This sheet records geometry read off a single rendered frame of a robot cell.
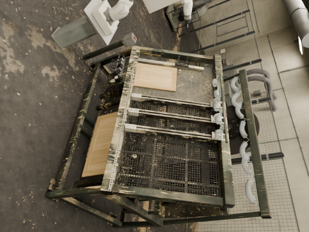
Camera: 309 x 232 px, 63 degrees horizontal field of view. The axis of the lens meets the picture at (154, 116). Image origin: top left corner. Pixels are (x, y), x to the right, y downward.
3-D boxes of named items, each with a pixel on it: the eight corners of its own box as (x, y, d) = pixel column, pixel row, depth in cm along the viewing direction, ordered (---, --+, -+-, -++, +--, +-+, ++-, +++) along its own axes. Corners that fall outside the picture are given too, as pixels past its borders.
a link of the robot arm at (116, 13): (107, 11, 309) (122, 4, 299) (111, 5, 321) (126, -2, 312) (114, 23, 318) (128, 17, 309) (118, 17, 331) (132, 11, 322)
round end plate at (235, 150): (199, 110, 388) (254, 98, 355) (201, 113, 392) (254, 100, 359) (200, 157, 342) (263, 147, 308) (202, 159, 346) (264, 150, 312)
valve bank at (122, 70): (111, 55, 361) (124, 49, 350) (116, 61, 370) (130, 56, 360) (103, 79, 331) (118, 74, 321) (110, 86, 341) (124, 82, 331)
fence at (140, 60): (138, 60, 364) (138, 58, 361) (203, 69, 367) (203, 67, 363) (137, 62, 361) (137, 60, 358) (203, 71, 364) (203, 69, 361)
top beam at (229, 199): (212, 59, 382) (214, 53, 374) (219, 60, 382) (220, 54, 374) (222, 207, 252) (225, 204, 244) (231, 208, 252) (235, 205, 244)
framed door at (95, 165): (99, 117, 358) (98, 116, 356) (131, 108, 335) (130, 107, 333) (82, 177, 305) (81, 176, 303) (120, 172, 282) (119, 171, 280)
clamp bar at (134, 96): (131, 95, 325) (132, 82, 305) (222, 107, 328) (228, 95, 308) (130, 101, 319) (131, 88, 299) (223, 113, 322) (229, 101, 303)
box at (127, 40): (122, 36, 364) (132, 31, 356) (126, 43, 372) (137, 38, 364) (120, 41, 357) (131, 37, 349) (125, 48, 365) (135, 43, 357)
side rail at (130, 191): (114, 187, 259) (114, 183, 250) (220, 200, 262) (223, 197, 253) (112, 195, 254) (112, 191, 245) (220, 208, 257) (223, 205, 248)
